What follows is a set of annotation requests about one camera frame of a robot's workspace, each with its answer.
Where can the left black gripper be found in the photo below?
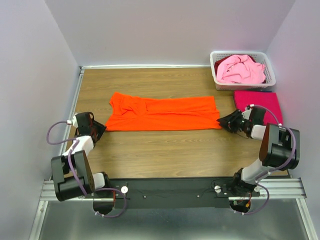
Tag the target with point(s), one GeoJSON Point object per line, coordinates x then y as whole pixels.
{"type": "Point", "coordinates": [101, 128]}

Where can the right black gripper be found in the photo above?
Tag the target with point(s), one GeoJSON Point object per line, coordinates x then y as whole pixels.
{"type": "Point", "coordinates": [228, 121]}

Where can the orange t-shirt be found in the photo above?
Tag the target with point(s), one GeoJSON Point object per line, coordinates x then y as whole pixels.
{"type": "Point", "coordinates": [134, 113]}

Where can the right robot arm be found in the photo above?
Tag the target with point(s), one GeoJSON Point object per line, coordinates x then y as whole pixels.
{"type": "Point", "coordinates": [279, 149]}

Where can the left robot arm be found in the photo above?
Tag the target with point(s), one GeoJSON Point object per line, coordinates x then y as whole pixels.
{"type": "Point", "coordinates": [71, 173]}

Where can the folded magenta t-shirt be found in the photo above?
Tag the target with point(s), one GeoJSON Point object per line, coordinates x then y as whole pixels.
{"type": "Point", "coordinates": [269, 100]}

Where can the pink t-shirt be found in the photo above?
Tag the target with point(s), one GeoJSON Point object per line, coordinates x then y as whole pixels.
{"type": "Point", "coordinates": [241, 68]}

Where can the white plastic basket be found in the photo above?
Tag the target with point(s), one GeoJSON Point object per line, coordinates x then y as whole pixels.
{"type": "Point", "coordinates": [259, 57]}

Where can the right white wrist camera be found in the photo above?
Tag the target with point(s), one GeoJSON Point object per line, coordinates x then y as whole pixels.
{"type": "Point", "coordinates": [247, 111]}

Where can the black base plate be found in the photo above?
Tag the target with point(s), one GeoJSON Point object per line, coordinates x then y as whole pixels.
{"type": "Point", "coordinates": [172, 193]}

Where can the aluminium frame rail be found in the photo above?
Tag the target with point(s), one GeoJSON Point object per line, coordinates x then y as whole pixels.
{"type": "Point", "coordinates": [279, 212]}

